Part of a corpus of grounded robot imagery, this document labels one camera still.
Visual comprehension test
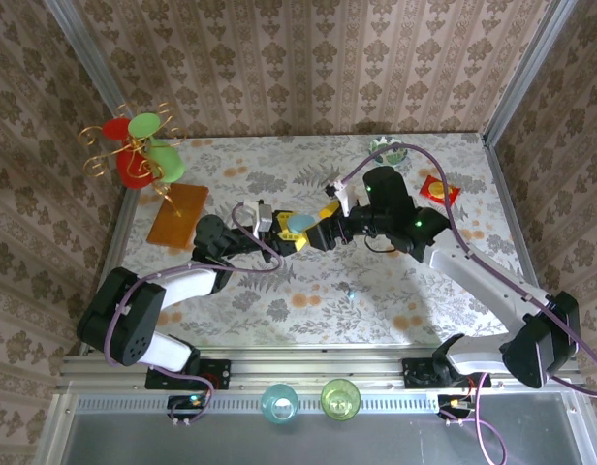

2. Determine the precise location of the light blue earbud case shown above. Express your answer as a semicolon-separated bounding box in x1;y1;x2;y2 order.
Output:
286;212;317;234

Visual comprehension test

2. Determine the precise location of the gold stand with cups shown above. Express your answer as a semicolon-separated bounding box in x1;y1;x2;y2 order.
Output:
78;101;210;248

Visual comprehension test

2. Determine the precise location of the red snack packet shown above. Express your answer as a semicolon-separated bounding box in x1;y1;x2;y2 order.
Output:
418;173;462;209

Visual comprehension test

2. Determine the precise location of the leaf pattern bowl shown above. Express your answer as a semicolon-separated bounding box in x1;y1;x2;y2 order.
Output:
367;136;410;170

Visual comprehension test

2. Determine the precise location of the green wine glass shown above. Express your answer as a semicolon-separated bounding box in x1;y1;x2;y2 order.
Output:
127;112;186;184

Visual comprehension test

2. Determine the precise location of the red wine glass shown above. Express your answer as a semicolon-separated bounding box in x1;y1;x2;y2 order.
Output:
102;117;154;191

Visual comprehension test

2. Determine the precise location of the green plastic cup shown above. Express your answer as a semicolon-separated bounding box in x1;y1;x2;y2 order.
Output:
320;378;361;423

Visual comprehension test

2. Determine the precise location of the blue glass cup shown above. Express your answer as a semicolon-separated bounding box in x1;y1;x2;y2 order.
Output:
259;383;300;426

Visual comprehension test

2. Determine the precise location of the small black circuit board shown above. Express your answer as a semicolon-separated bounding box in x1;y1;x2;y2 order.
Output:
436;392;474;430
167;392;217;430

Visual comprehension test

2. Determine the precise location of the grey metal panel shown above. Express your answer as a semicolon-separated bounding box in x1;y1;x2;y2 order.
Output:
60;411;588;465

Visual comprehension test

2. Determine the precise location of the thin black cable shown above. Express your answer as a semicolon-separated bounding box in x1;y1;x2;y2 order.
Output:
363;231;401;256

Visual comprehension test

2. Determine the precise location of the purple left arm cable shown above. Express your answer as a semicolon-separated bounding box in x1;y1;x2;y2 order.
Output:
104;201;285;427

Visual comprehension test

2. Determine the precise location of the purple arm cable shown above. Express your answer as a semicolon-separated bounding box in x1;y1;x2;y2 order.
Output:
339;142;597;464
104;201;285;427

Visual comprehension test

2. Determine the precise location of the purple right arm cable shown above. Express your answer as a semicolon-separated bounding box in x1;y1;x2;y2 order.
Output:
339;142;597;464

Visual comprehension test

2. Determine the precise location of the aluminium table side rail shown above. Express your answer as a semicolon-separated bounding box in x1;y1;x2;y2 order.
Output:
480;133;561;353
84;186;140;340

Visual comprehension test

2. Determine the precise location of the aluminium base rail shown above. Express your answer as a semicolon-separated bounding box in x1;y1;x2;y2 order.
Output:
60;352;581;394

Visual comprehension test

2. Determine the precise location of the grey slotted cable duct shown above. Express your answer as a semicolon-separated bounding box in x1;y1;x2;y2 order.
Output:
75;394;443;414

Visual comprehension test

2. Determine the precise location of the aluminium frame post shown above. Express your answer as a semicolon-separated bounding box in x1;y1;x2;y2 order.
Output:
482;0;579;146
42;0;123;115

